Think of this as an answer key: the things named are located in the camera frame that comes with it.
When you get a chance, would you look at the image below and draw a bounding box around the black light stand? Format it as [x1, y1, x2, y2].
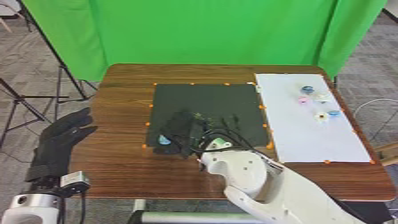
[15, 0, 99, 103]

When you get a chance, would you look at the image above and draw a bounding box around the pale grey bar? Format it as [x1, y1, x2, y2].
[125, 209, 264, 224]

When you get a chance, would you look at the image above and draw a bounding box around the black cable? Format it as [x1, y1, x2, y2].
[193, 114, 271, 158]

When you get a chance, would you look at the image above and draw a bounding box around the pale blue flower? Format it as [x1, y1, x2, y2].
[155, 133, 173, 147]

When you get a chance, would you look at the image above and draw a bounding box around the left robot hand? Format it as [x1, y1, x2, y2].
[22, 107, 99, 183]

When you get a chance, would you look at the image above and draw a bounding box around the white sheet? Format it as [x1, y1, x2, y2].
[251, 73, 374, 164]

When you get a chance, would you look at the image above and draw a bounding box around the dark mat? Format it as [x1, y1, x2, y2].
[143, 83, 275, 152]

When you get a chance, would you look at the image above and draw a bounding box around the black tripod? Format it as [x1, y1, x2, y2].
[0, 77, 70, 148]

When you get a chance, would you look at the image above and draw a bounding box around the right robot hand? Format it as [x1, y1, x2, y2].
[150, 111, 209, 158]

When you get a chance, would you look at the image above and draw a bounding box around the white cable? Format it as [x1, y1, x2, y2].
[351, 97, 398, 143]

